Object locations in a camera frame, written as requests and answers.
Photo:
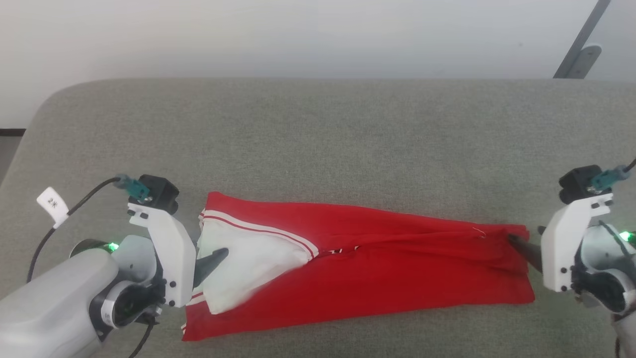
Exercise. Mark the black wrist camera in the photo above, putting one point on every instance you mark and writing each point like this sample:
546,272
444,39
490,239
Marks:
579,184
159,191

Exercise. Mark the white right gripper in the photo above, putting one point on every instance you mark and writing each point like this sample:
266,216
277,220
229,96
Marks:
559,248

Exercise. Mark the grey metal post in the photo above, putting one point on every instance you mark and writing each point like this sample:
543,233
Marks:
591,25

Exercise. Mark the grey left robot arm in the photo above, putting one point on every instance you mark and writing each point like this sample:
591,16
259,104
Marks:
49,298

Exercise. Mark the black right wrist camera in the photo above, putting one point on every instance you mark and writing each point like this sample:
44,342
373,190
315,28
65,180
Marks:
579,184

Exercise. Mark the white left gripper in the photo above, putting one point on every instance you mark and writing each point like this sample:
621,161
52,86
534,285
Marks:
176,258

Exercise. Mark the dark baseboard strip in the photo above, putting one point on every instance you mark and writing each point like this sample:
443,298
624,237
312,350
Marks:
12,132

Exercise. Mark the red and white basketball jersey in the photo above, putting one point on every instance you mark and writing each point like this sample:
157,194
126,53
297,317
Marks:
397,278

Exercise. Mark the pale rounded post bracket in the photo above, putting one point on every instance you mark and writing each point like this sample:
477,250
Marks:
589,59

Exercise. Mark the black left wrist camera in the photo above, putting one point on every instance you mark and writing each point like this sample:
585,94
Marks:
159,191

